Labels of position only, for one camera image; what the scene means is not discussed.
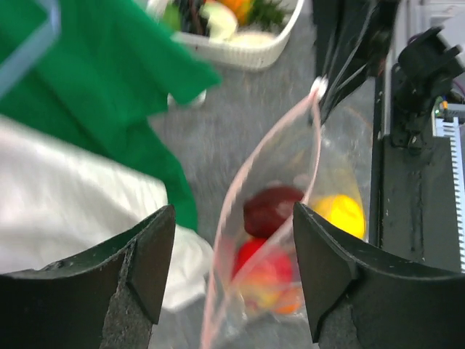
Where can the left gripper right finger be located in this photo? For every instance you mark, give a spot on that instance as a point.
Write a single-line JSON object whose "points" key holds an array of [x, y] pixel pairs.
{"points": [[396, 303]]}

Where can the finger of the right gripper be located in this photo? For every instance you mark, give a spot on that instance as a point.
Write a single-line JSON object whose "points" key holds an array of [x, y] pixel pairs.
{"points": [[352, 40]]}

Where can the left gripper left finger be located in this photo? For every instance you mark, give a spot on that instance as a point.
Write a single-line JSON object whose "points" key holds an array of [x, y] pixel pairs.
{"points": [[108, 296]]}

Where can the orange toy fruit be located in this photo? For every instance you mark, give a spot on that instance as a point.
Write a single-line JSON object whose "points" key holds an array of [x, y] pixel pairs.
{"points": [[290, 301]]}

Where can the yellow pear toy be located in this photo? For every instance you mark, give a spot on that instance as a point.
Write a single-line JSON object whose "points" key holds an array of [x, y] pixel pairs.
{"points": [[343, 212]]}

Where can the clear pink-dotted zip bag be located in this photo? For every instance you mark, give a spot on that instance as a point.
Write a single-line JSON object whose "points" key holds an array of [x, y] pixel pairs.
{"points": [[324, 163]]}

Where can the red apple toy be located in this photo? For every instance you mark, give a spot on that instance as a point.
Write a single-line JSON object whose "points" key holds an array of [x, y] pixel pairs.
{"points": [[275, 269]]}

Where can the dark red mangosteen toy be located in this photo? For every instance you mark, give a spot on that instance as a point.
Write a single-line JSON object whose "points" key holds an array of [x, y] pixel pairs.
{"points": [[268, 209]]}

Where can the white t-shirt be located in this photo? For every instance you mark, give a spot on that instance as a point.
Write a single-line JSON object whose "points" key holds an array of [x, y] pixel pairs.
{"points": [[58, 200]]}

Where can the white fruit basket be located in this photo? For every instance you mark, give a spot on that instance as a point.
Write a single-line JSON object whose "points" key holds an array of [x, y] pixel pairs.
{"points": [[254, 46]]}

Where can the white-green cabbage toy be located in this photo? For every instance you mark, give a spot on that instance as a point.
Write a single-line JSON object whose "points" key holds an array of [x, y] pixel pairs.
{"points": [[221, 21]]}

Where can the black grapes toy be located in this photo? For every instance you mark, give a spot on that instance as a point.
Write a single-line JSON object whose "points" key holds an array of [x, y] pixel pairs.
{"points": [[191, 19]]}

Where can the green t-shirt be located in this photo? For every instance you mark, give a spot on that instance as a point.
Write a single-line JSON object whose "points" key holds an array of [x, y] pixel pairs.
{"points": [[109, 70]]}

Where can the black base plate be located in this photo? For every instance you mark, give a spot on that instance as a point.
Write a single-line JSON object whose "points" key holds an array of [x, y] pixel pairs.
{"points": [[413, 208]]}

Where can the slotted cable duct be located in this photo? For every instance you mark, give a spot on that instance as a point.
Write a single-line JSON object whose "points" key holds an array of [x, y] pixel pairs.
{"points": [[448, 119]]}

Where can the light blue wire hanger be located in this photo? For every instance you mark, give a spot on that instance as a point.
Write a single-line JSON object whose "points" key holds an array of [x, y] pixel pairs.
{"points": [[22, 59]]}

